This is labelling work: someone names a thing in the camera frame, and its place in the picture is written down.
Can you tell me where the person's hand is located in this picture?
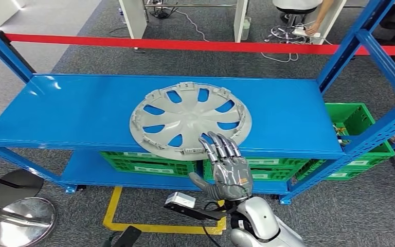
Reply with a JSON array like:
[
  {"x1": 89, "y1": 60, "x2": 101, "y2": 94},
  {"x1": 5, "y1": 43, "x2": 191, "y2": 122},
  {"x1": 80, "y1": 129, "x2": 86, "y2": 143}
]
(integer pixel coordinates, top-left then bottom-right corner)
[{"x1": 304, "y1": 22, "x2": 321, "y2": 37}]

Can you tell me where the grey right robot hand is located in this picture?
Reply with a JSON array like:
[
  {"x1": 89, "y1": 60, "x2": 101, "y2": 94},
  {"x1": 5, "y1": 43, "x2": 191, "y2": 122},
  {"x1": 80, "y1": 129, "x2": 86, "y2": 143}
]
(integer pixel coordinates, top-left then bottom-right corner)
[{"x1": 188, "y1": 131, "x2": 254, "y2": 202}]

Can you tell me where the grey plastic wheel hubcap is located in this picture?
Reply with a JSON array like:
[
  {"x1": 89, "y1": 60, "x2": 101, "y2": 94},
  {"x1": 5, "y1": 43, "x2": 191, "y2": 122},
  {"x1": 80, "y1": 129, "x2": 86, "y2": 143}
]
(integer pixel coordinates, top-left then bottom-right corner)
[{"x1": 129, "y1": 81, "x2": 253, "y2": 162}]

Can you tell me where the white power strip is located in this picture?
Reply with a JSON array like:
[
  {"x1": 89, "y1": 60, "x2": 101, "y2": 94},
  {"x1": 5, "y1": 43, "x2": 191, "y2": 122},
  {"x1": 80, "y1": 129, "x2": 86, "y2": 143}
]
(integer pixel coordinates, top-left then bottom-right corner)
[{"x1": 293, "y1": 28, "x2": 321, "y2": 38}]

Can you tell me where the white desk panel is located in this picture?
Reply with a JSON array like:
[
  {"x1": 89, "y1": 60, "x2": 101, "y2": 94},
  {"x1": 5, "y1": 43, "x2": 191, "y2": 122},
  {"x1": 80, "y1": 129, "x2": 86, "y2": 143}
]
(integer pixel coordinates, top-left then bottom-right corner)
[{"x1": 311, "y1": 0, "x2": 346, "y2": 45}]

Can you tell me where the black stool with chrome base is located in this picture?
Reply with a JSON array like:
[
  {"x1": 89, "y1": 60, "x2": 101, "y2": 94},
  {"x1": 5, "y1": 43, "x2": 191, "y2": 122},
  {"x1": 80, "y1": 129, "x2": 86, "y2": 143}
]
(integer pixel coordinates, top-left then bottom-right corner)
[{"x1": 265, "y1": 7, "x2": 318, "y2": 44}]

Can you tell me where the person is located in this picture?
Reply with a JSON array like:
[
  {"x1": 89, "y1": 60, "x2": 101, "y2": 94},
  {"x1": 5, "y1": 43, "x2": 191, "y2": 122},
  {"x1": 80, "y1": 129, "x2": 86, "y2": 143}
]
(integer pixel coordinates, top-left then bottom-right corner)
[{"x1": 272, "y1": 0, "x2": 324, "y2": 11}]

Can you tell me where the green plastic crate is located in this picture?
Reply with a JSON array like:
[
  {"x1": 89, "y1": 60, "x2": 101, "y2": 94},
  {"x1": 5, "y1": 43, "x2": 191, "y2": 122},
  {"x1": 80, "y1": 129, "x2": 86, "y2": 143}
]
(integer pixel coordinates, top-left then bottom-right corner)
[
  {"x1": 99, "y1": 151, "x2": 198, "y2": 178},
  {"x1": 202, "y1": 157, "x2": 311, "y2": 182},
  {"x1": 294, "y1": 102, "x2": 395, "y2": 181}
]

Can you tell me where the pale plastic bottle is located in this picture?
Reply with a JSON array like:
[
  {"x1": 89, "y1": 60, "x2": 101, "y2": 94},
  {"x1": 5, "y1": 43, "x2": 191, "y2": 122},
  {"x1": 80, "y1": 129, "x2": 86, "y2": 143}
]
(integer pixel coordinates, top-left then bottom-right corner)
[{"x1": 241, "y1": 17, "x2": 252, "y2": 41}]

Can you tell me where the yellow floor tape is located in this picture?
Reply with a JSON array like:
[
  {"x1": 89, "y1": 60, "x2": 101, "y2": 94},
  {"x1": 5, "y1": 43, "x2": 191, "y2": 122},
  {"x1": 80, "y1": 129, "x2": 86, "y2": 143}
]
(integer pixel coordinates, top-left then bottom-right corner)
[{"x1": 102, "y1": 186, "x2": 227, "y2": 236}]

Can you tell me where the red barrier belt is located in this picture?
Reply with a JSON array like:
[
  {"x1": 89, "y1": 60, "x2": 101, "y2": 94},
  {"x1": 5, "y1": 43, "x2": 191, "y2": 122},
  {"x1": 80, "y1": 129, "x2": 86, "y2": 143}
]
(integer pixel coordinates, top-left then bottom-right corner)
[{"x1": 0, "y1": 33, "x2": 395, "y2": 57}]

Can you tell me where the white desk with metal bar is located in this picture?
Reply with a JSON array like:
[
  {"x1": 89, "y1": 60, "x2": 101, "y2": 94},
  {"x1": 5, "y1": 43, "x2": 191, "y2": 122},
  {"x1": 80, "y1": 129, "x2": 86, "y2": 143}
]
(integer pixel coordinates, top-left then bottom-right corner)
[{"x1": 119, "y1": 0, "x2": 249, "y2": 43}]

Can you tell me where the tangled white cable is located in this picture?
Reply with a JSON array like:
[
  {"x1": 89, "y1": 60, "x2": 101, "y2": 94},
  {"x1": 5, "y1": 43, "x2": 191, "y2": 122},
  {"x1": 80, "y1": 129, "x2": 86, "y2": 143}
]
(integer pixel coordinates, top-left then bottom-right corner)
[{"x1": 260, "y1": 37, "x2": 300, "y2": 63}]

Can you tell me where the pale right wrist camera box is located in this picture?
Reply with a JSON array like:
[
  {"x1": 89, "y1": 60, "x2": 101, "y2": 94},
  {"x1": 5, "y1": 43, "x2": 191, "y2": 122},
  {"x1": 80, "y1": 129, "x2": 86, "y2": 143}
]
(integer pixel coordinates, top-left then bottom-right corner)
[{"x1": 164, "y1": 191, "x2": 197, "y2": 209}]

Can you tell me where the white floor cable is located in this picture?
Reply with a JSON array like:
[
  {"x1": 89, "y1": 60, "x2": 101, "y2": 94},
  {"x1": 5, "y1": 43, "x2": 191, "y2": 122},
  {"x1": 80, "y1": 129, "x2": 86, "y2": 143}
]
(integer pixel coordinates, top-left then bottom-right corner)
[{"x1": 175, "y1": 10, "x2": 211, "y2": 42}]

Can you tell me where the black cable bundle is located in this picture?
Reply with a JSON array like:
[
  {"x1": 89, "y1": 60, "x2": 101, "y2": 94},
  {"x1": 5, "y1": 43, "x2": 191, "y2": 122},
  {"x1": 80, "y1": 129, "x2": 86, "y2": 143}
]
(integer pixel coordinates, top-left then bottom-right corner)
[{"x1": 150, "y1": 4, "x2": 178, "y2": 20}]

